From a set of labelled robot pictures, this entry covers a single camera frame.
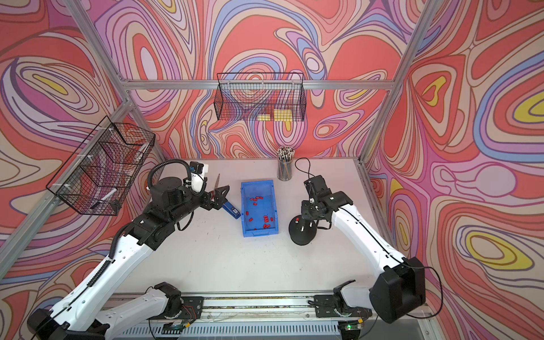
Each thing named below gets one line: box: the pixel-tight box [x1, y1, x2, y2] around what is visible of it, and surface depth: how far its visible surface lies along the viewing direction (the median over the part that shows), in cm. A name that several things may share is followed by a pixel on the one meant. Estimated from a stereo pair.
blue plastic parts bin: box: [240, 179, 279, 238], surface depth 98 cm
